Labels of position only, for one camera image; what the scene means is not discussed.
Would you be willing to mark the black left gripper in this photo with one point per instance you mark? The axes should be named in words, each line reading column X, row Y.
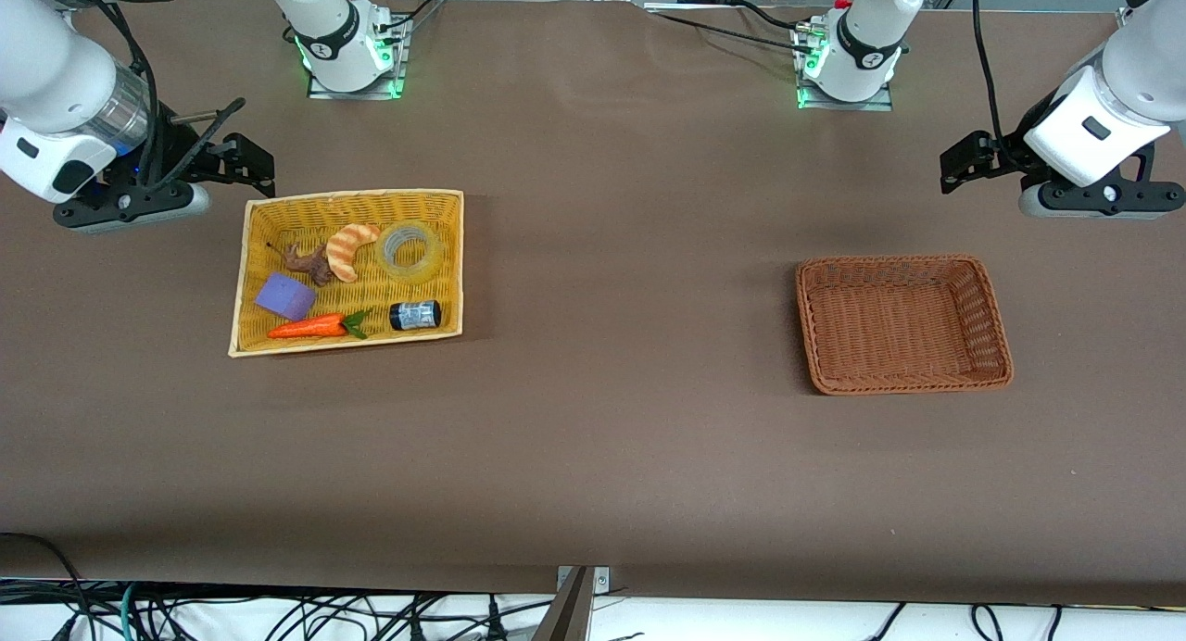
column 1004, row 152

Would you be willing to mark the metal table edge bracket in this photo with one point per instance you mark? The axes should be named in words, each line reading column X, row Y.
column 602, row 581

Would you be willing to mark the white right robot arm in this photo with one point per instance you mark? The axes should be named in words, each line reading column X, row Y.
column 56, row 76

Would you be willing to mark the small jar with black lid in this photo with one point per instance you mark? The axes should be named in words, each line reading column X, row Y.
column 417, row 315

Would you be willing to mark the striped croissant toy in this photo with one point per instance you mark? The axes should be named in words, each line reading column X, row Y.
column 345, row 247

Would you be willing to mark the purple foam block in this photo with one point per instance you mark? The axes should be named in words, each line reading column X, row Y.
column 284, row 296

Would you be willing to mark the brown wicker basket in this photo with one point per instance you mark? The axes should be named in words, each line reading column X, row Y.
column 899, row 326

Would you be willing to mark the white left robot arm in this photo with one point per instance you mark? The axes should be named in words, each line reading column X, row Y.
column 1140, row 67

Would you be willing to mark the orange toy carrot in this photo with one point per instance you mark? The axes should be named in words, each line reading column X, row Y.
column 306, row 327

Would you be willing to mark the yellow woven basket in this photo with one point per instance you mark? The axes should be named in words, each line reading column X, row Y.
column 296, row 219

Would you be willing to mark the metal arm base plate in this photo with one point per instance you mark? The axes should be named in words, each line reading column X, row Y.
column 357, row 94
column 848, row 106

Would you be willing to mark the brown lion figurine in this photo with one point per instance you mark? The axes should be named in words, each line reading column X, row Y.
column 310, row 261

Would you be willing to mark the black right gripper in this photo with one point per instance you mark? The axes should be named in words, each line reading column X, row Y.
column 178, row 150

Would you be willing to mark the clear packing tape roll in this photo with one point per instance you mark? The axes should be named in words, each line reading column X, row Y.
column 408, row 272

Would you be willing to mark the grey metal bar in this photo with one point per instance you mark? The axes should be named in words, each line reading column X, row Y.
column 565, row 618

